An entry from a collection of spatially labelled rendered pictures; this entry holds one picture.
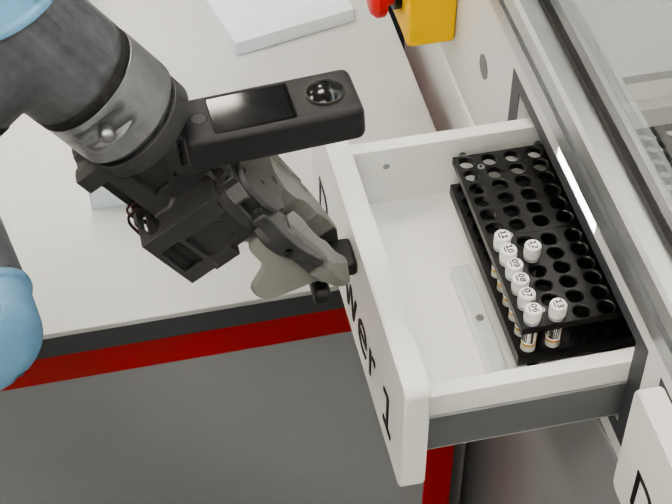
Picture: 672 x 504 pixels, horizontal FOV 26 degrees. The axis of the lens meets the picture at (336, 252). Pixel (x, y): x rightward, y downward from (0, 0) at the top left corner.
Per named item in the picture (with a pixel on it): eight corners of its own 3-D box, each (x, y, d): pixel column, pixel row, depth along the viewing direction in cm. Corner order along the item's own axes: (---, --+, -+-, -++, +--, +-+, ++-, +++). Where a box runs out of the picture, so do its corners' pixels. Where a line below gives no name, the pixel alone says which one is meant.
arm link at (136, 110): (123, 4, 88) (140, 90, 83) (171, 46, 92) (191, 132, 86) (32, 73, 91) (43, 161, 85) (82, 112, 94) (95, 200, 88)
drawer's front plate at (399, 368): (400, 491, 100) (405, 394, 92) (312, 201, 120) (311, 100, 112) (424, 487, 101) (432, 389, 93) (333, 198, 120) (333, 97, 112)
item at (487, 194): (521, 335, 100) (521, 329, 100) (451, 163, 112) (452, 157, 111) (546, 330, 100) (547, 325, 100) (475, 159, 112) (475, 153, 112)
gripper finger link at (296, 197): (274, 250, 108) (200, 200, 101) (338, 208, 107) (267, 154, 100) (285, 283, 107) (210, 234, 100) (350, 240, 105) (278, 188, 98)
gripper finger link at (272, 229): (299, 244, 101) (220, 171, 95) (319, 230, 100) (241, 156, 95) (308, 289, 97) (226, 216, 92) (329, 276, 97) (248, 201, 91)
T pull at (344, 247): (315, 309, 101) (315, 296, 100) (293, 233, 106) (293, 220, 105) (365, 300, 102) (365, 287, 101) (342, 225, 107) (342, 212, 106)
